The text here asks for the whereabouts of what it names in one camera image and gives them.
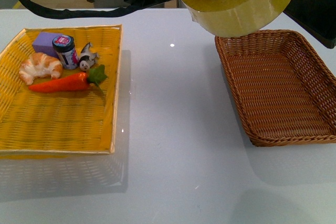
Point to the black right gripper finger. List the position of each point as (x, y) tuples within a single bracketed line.
[(317, 17)]

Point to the yellow tape roll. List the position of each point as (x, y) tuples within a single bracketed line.
[(234, 18)]

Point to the brown wicker basket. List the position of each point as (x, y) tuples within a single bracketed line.
[(283, 91)]

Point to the yellow woven basket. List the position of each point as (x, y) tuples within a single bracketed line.
[(77, 118)]

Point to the panda toy figure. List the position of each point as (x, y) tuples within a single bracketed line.
[(87, 59)]

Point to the small labelled jar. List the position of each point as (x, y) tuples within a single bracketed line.
[(64, 46)]

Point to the toy carrot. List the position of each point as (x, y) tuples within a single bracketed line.
[(80, 81)]

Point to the purple box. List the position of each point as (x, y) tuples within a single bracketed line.
[(43, 43)]

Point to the toy croissant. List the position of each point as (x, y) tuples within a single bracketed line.
[(40, 65)]

